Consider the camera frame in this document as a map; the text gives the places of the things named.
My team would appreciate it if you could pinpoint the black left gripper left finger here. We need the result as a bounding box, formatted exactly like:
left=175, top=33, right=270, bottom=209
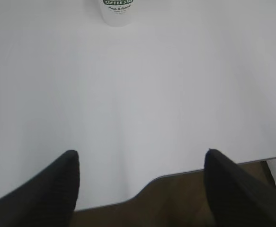
left=0, top=150, right=80, bottom=227

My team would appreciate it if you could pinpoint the white paper cup green logo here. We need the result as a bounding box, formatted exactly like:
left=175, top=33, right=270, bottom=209
left=98, top=0, right=134, bottom=27

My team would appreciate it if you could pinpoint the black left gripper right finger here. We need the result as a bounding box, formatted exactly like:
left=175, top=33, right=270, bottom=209
left=204, top=149, right=276, bottom=227

